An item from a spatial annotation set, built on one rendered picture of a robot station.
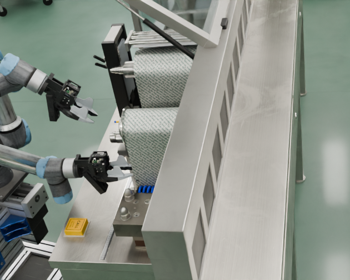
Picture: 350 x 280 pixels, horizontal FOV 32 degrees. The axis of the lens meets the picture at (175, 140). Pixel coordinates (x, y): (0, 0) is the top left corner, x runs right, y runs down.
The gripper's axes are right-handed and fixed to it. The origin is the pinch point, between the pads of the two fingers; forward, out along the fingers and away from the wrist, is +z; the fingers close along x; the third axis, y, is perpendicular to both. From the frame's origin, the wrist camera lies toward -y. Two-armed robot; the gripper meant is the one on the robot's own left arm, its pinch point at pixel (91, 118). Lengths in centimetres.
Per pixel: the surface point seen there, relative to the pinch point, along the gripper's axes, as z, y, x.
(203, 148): 19, 61, -62
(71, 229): 14.9, -36.7, -17.2
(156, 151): 24.5, 5.6, -4.7
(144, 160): 23.3, -0.6, -4.7
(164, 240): 17, 57, -87
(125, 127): 10.9, 7.1, -3.6
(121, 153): 16.4, -9.2, 2.6
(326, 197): 144, -49, 102
